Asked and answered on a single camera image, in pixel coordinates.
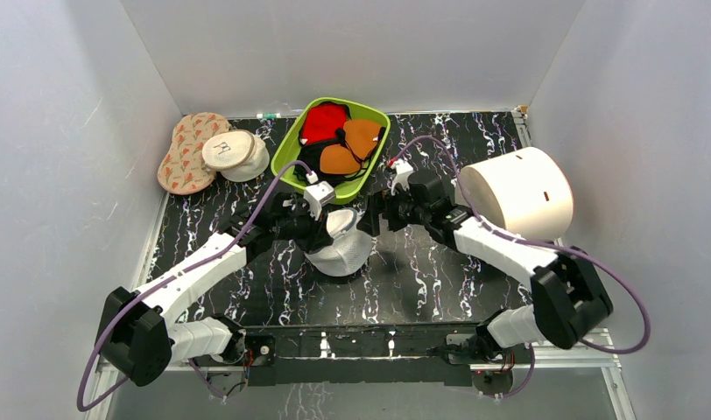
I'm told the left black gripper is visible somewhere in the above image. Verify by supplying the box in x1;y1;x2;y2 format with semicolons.
272;200;334;256

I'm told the white mesh laundry bag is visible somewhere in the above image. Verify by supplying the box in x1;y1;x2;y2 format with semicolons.
304;207;372;277

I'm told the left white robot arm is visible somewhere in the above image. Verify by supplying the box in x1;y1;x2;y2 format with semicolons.
95;184;335;387

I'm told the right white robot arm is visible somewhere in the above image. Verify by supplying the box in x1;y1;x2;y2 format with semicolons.
357;170;613;362

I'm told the orange black bra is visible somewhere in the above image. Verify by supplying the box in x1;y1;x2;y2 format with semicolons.
297;119;386;186

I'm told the cream round laundry bag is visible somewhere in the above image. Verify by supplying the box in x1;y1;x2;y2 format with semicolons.
202;129;270;183

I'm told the red bra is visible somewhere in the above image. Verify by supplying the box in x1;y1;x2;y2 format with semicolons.
299;101;351;146

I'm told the floral beige laundry bag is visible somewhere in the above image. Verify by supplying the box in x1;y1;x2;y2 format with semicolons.
157;112;231;195

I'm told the large white cylinder bag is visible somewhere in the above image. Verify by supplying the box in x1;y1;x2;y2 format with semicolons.
454;147;574;241

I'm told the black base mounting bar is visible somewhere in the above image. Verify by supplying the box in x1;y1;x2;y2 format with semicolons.
184;323;566;389

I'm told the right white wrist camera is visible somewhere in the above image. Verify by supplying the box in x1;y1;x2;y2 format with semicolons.
388;158;414;196

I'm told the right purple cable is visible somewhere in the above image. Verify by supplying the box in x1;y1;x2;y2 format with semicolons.
390;135;652;400

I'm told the purple cable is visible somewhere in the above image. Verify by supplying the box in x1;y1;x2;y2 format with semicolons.
390;135;652;400
75;160;319;414

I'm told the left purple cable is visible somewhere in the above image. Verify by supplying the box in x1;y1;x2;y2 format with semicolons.
75;160;319;414

